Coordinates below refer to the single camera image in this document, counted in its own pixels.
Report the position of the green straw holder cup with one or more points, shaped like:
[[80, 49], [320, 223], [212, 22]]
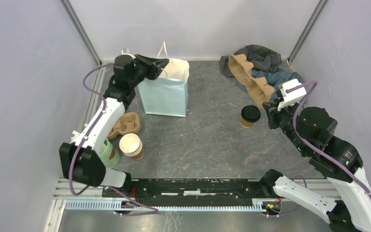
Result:
[[108, 154]]

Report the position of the blue crumpled cloth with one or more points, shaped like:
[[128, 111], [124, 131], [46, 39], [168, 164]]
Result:
[[278, 78]]

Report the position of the black coffee cup lid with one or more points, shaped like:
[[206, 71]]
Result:
[[251, 114]]

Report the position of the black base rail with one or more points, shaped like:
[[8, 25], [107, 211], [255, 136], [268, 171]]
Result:
[[151, 196]]

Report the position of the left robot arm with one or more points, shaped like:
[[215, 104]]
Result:
[[79, 159]]

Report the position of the brown paper coffee cup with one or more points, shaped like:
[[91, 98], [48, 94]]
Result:
[[245, 123]]

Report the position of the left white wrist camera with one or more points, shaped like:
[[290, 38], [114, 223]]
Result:
[[125, 51]]

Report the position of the stack of paper cups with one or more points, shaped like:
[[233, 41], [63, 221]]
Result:
[[132, 146]]

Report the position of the brown cardboard cup carrier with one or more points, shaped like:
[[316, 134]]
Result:
[[239, 63], [127, 123]]

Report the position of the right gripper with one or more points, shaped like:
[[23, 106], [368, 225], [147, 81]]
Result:
[[271, 107]]

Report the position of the light blue paper bag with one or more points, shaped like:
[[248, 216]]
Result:
[[168, 94]]

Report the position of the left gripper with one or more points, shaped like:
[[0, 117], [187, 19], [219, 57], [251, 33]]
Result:
[[151, 64]]

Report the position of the grey crumpled cloth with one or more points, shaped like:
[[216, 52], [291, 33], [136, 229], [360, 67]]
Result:
[[263, 59]]

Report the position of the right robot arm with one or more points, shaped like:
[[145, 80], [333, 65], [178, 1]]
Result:
[[311, 131]]

